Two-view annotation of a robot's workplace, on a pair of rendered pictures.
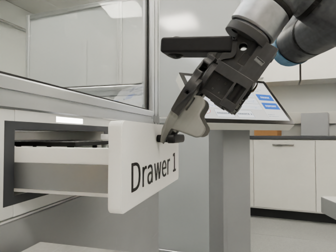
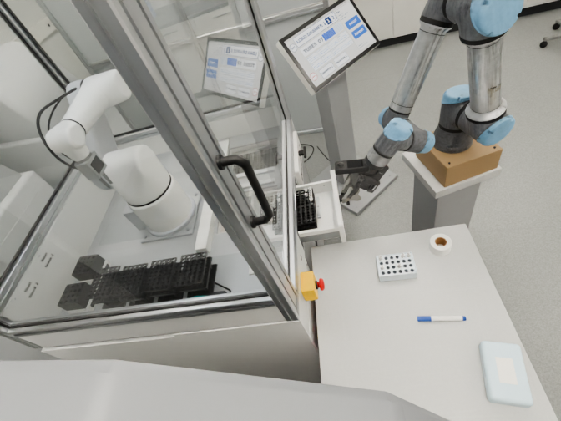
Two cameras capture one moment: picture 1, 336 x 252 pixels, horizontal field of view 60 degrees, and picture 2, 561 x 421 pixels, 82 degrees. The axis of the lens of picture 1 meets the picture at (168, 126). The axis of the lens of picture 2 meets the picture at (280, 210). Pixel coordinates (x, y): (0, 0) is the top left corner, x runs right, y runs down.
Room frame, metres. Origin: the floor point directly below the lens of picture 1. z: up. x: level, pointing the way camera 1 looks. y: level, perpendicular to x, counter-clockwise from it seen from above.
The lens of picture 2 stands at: (-0.34, 0.21, 1.85)
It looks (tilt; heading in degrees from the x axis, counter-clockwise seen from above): 47 degrees down; 2
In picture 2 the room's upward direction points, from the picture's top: 23 degrees counter-clockwise
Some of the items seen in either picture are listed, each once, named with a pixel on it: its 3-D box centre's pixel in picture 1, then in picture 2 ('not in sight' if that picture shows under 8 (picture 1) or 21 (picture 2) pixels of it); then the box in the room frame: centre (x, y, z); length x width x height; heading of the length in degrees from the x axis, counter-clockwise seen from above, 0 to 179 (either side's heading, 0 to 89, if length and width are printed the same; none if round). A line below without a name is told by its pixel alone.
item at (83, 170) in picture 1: (44, 160); (286, 215); (0.53, 0.23, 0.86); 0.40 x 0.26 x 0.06; 75
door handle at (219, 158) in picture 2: not in sight; (250, 192); (0.10, 0.26, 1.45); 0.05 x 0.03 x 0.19; 75
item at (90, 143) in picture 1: (99, 142); (311, 205); (0.51, 0.12, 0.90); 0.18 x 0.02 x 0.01; 165
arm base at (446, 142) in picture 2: not in sight; (453, 131); (0.58, -0.51, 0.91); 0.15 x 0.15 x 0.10
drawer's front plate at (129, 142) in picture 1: (153, 157); (337, 204); (0.48, 0.02, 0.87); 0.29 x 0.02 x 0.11; 165
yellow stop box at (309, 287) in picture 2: not in sight; (310, 286); (0.20, 0.24, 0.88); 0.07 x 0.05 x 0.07; 165
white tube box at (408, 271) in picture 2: not in sight; (396, 266); (0.20, -0.07, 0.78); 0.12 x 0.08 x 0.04; 73
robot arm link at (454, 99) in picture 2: not in sight; (459, 106); (0.57, -0.52, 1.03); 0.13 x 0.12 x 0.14; 4
